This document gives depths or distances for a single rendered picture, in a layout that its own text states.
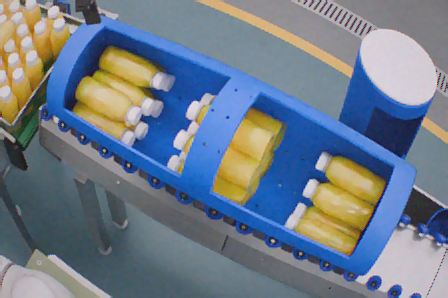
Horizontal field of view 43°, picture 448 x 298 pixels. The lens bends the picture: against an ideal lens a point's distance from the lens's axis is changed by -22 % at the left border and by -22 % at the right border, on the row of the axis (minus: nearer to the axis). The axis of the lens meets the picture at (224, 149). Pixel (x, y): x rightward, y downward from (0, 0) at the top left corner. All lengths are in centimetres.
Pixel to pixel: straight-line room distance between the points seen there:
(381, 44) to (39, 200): 157
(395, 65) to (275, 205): 54
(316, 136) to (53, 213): 137
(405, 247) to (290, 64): 156
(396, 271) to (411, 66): 61
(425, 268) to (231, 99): 70
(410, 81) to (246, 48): 140
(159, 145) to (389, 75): 64
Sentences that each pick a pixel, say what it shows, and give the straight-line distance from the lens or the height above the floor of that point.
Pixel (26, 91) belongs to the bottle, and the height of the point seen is 101.
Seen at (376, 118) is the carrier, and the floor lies 54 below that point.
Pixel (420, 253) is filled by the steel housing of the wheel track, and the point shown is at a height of 93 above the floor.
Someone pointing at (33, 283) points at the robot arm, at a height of 133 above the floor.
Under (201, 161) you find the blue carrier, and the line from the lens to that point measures 140.
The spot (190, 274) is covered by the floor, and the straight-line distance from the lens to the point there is 254.
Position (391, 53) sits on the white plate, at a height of 104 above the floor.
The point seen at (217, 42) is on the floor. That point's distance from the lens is 307.
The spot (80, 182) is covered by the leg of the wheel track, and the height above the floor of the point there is 62.
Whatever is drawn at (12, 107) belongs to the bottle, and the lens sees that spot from 172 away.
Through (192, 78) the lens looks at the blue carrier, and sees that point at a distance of 166.
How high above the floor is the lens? 240
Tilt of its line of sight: 60 degrees down
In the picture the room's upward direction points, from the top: 7 degrees clockwise
